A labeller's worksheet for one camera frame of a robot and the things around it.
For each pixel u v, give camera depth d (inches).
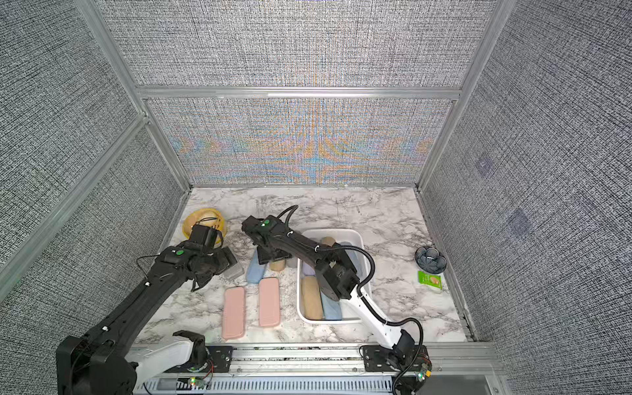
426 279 34.6
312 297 32.1
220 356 29.0
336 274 23.2
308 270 35.4
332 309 31.5
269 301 32.0
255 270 35.4
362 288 22.8
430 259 36.4
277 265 35.8
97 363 15.2
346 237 38.3
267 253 30.8
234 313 33.1
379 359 29.4
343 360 29.4
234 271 35.3
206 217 38.7
